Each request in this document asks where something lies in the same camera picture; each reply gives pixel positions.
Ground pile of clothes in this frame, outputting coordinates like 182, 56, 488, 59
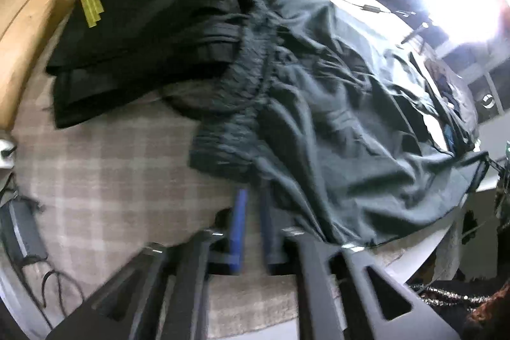
410, 53, 479, 153

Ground black folded clothes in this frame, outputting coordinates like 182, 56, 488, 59
46, 0, 244, 129

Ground plaid mat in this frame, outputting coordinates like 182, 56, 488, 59
12, 17, 467, 329

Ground dark grey pants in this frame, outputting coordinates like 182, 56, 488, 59
189, 0, 491, 249

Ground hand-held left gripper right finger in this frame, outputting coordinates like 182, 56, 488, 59
259, 191, 461, 340

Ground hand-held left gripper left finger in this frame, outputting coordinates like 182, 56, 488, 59
46, 186, 250, 340

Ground wooden board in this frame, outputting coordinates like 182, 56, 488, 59
0, 0, 98, 129

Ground black tripod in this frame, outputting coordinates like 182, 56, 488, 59
399, 20, 430, 45

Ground person's dark clothing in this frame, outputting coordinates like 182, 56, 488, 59
410, 205, 510, 340

